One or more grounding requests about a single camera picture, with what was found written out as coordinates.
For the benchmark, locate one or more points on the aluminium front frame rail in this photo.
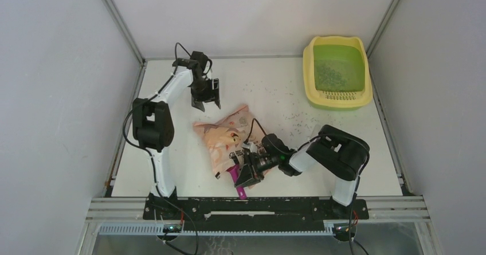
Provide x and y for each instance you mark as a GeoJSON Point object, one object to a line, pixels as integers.
{"type": "Point", "coordinates": [125, 216]}

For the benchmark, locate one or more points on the yellow green litter box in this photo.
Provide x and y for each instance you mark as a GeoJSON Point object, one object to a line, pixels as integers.
{"type": "Point", "coordinates": [351, 51]}

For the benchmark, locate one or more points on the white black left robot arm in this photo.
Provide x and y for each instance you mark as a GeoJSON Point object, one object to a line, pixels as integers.
{"type": "Point", "coordinates": [152, 122]}

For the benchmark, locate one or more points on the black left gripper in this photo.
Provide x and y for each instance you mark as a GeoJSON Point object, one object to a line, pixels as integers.
{"type": "Point", "coordinates": [209, 96]}

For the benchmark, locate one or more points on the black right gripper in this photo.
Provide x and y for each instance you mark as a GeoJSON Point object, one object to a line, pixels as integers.
{"type": "Point", "coordinates": [246, 176]}

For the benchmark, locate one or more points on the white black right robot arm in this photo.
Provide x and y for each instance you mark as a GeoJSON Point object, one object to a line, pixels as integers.
{"type": "Point", "coordinates": [342, 154]}

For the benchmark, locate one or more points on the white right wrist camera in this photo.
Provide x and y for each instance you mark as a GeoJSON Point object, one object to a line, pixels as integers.
{"type": "Point", "coordinates": [250, 147]}

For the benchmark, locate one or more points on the pink cat litter bag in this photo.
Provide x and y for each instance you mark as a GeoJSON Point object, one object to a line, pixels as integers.
{"type": "Point", "coordinates": [224, 139]}

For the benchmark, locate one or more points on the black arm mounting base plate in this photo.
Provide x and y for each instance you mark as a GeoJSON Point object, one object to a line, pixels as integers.
{"type": "Point", "coordinates": [270, 214]}

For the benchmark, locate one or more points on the green litter pellets pile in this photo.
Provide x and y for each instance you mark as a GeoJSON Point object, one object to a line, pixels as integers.
{"type": "Point", "coordinates": [330, 75]}

